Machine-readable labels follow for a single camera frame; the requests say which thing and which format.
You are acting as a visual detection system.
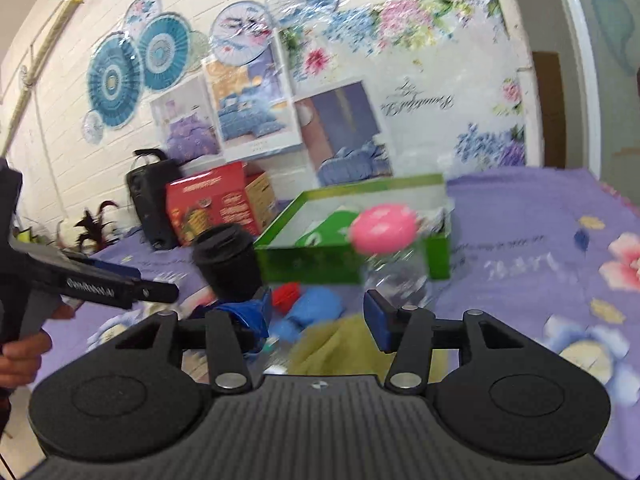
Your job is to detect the tiny pale blue fan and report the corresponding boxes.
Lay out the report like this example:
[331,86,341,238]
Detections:
[82,110,106,144]

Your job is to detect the red carton box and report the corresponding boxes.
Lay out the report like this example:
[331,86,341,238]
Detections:
[165,162,276,247]

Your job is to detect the white blue floral fan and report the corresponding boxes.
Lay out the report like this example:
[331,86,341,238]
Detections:
[208,1,276,64]

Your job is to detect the violet wall bedding poster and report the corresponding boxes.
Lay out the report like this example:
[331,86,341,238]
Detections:
[293,80,394,189]

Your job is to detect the red cloth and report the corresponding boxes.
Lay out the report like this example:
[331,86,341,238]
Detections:
[272,282,304,312]

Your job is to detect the person's left hand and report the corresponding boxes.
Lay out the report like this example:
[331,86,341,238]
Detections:
[0,304,76,391]

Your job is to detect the olive green towel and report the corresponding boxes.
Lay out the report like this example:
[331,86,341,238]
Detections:
[287,314,447,377]

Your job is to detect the clear bottle with pink lid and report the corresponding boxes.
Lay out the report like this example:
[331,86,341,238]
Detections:
[348,203,434,312]

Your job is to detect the floral plastic wall cloth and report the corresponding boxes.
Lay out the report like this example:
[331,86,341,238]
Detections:
[270,0,529,182]

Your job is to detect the green cardboard box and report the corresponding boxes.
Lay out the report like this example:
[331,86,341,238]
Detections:
[253,174,452,286]

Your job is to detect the blue bedding poster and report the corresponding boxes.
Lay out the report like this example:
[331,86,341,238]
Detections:
[201,42,304,161]

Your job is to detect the light blue cloth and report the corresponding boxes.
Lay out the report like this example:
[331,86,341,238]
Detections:
[270,286,347,345]

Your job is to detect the small white floral fan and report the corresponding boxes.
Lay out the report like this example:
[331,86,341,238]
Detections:
[123,0,161,36]

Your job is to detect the purple floral bedsheet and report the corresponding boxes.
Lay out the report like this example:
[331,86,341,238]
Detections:
[30,167,640,463]

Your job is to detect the white wall pipe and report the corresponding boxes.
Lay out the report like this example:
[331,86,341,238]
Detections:
[0,0,110,157]

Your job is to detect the dark feather decoration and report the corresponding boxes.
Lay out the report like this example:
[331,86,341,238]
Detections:
[74,200,121,257]

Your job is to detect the white door frame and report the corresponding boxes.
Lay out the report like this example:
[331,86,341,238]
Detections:
[546,0,602,182]

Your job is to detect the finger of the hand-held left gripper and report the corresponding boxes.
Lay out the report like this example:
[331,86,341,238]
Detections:
[131,281,180,310]
[90,255,143,281]

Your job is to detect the green white packet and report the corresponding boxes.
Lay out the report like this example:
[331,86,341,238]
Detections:
[295,207,372,249]

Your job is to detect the black lidded cup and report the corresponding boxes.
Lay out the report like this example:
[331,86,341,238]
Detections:
[192,224,264,304]

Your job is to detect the black speaker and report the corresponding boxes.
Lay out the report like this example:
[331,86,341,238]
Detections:
[125,148,184,251]

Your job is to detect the large teal paper fan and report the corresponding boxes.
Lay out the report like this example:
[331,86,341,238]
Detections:
[87,35,144,129]
[137,12,194,91]

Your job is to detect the purple bedding poster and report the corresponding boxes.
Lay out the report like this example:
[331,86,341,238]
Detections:
[149,74,224,164]

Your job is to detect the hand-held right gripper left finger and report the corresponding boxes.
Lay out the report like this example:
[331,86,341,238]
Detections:
[116,287,274,394]

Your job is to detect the pale floral paper fan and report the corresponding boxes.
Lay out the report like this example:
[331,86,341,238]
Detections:
[265,0,341,32]

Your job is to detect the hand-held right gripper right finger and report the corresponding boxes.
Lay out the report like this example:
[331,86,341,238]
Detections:
[364,290,526,394]

